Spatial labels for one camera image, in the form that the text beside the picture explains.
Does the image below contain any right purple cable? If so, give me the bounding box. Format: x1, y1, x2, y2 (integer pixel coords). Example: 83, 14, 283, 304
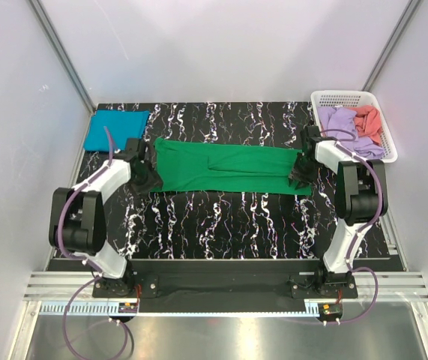
318, 128, 384, 326

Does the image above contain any corner frame post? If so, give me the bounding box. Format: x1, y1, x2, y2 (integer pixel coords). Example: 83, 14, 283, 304
361, 0, 423, 92
26, 0, 97, 115

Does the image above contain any purple t-shirt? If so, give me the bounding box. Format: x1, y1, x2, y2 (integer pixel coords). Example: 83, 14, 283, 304
317, 106, 385, 159

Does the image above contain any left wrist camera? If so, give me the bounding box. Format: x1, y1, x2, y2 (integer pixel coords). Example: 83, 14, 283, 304
124, 138, 156, 162

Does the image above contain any coral t-shirt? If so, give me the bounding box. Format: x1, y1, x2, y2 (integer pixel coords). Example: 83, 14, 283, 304
352, 105, 382, 146

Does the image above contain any left corner frame post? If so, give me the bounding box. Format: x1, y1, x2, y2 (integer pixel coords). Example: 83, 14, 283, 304
26, 0, 97, 115

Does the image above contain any right corner frame post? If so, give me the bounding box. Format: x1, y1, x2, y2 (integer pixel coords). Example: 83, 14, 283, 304
361, 0, 423, 92

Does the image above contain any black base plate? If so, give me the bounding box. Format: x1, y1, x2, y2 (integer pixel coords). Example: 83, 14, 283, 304
92, 258, 358, 314

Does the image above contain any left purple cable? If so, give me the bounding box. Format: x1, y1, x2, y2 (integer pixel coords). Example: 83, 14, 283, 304
54, 125, 135, 357

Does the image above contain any green t-shirt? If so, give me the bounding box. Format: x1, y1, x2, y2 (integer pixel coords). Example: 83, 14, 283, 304
154, 138, 312, 196

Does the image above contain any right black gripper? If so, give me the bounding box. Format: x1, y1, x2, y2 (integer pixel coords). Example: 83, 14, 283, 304
287, 152, 319, 190

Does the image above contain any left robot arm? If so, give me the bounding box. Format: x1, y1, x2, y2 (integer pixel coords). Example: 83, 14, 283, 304
49, 138, 163, 297

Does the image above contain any aluminium frame rail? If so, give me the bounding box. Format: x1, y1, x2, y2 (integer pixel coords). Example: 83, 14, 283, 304
9, 269, 428, 360

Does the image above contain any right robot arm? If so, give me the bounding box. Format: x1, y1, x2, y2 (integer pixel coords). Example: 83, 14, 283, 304
289, 126, 388, 298

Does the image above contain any white plastic basket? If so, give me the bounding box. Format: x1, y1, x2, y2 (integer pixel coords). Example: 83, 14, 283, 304
310, 90, 398, 164

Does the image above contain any purple cable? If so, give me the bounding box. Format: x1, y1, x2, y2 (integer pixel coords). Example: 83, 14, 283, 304
318, 128, 384, 326
54, 125, 135, 357

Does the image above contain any folded blue t-shirt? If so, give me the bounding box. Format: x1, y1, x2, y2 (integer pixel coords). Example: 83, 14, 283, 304
83, 110, 150, 152

